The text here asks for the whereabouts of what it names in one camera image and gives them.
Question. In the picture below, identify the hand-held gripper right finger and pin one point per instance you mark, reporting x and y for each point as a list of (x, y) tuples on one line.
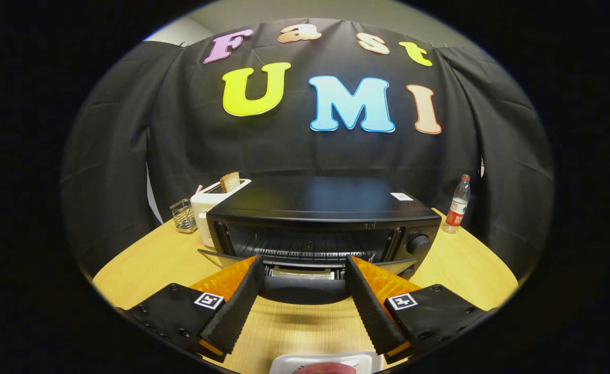
[(369, 311)]

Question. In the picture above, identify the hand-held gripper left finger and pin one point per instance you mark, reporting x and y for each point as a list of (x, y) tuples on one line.
[(237, 311)]

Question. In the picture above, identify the white square plate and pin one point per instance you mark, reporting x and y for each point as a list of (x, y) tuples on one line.
[(284, 363)]

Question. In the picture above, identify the pink round meat slice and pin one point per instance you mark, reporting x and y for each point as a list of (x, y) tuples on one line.
[(325, 370)]

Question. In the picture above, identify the black toaster oven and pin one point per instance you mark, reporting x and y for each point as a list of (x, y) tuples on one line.
[(310, 202)]

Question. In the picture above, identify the white bread toaster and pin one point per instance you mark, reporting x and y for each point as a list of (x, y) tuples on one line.
[(203, 208)]

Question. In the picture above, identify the toasted bread slice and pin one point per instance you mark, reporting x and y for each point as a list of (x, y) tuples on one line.
[(230, 183)]

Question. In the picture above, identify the red label water bottle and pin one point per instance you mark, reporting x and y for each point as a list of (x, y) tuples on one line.
[(458, 208)]

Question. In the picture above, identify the black backdrop cloth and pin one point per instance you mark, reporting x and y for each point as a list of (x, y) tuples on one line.
[(180, 130)]

